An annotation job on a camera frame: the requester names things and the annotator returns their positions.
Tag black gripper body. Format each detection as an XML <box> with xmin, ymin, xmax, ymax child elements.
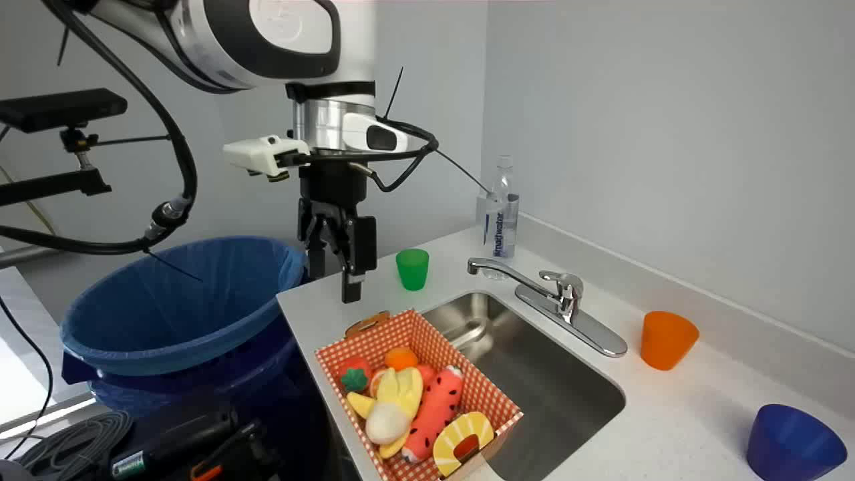
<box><xmin>294</xmin><ymin>157</ymin><xmax>370</xmax><ymax>226</ymax></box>

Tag black tool with orange trigger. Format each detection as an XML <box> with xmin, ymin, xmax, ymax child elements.
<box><xmin>106</xmin><ymin>404</ymin><xmax>281</xmax><ymax>481</ymax></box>

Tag yellow plush banana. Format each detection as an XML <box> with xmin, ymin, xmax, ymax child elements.
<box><xmin>345</xmin><ymin>365</ymin><xmax>428</xmax><ymax>463</ymax></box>

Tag clear plastic water bottle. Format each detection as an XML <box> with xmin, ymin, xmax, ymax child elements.
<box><xmin>475</xmin><ymin>161</ymin><xmax>523</xmax><ymax>262</ymax></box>

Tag stainless steel sink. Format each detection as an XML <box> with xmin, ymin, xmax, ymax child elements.
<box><xmin>418</xmin><ymin>289</ymin><xmax>627</xmax><ymax>481</ymax></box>

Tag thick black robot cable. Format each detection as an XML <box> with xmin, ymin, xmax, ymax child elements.
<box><xmin>0</xmin><ymin>0</ymin><xmax>201</xmax><ymax>260</ymax></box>

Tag dark blue trash bin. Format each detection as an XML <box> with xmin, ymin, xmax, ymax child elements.
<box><xmin>60</xmin><ymin>312</ymin><xmax>313</xmax><ymax>448</ymax></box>

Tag yellow plush fruit slice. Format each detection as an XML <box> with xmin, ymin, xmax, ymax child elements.
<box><xmin>430</xmin><ymin>409</ymin><xmax>497</xmax><ymax>477</ymax></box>

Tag orange plastic cup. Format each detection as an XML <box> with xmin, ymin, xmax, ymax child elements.
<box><xmin>638</xmin><ymin>308</ymin><xmax>703</xmax><ymax>373</ymax></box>

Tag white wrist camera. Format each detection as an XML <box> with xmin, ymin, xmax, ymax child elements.
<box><xmin>221</xmin><ymin>130</ymin><xmax>313</xmax><ymax>181</ymax></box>

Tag orange toy ball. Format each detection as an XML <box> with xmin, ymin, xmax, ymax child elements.
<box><xmin>381</xmin><ymin>345</ymin><xmax>421</xmax><ymax>373</ymax></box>

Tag coiled black cables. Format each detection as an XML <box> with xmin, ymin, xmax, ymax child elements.
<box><xmin>14</xmin><ymin>405</ymin><xmax>139</xmax><ymax>481</ymax></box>

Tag red toy fruit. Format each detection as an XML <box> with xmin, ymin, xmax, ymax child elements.
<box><xmin>330</xmin><ymin>355</ymin><xmax>374</xmax><ymax>379</ymax></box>

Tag green plastic cup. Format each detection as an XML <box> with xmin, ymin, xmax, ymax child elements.
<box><xmin>393</xmin><ymin>245</ymin><xmax>432</xmax><ymax>293</ymax></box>

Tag red checkered basket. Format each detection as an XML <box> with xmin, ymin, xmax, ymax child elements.
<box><xmin>316</xmin><ymin>308</ymin><xmax>527</xmax><ymax>481</ymax></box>

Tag green toy ball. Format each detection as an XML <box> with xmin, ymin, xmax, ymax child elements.
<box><xmin>338</xmin><ymin>365</ymin><xmax>370</xmax><ymax>396</ymax></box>

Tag blue plastic cup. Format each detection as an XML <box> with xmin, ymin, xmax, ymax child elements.
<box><xmin>743</xmin><ymin>401</ymin><xmax>849</xmax><ymax>481</ymax></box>

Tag chrome sink tap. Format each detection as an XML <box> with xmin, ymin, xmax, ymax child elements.
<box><xmin>464</xmin><ymin>254</ymin><xmax>631</xmax><ymax>360</ymax></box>

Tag red plush watermelon slice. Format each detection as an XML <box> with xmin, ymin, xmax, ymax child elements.
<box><xmin>401</xmin><ymin>364</ymin><xmax>467</xmax><ymax>467</ymax></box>

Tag black camera on stand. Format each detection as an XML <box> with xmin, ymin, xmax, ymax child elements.
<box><xmin>0</xmin><ymin>86</ymin><xmax>171</xmax><ymax>214</ymax></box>

